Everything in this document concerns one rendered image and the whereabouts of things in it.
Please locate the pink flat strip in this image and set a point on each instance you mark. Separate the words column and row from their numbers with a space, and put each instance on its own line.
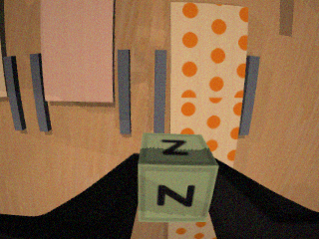
column 77, row 46

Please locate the pale yellow flat strip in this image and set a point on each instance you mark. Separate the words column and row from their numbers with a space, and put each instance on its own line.
column 3, row 81

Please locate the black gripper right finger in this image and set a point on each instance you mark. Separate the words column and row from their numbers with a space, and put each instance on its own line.
column 243, row 209

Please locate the cream strip with orange dots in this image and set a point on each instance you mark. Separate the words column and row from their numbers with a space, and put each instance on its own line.
column 207, row 60

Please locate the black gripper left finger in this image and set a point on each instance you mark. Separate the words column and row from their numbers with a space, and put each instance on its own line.
column 106, row 210

